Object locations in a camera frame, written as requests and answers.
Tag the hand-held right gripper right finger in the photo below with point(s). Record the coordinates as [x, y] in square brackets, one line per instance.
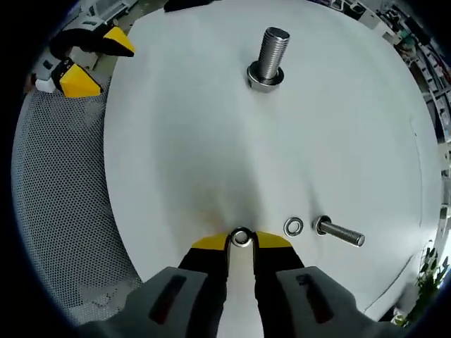
[282, 281]

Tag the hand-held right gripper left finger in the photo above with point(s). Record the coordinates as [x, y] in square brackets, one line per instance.
[197, 281]

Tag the thin threaded metal stud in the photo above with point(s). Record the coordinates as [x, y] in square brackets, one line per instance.
[341, 234]

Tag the thick threaded metal stud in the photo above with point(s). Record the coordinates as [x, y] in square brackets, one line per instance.
[273, 53]

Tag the black oval device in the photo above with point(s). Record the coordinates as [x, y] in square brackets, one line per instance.
[183, 4]

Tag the grey mesh office chair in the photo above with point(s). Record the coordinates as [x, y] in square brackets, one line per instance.
[60, 176]

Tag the large potted green plant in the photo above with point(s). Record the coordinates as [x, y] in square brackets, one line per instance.
[431, 278]

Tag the shelving unit with white bins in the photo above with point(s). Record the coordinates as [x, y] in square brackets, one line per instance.
[437, 88]

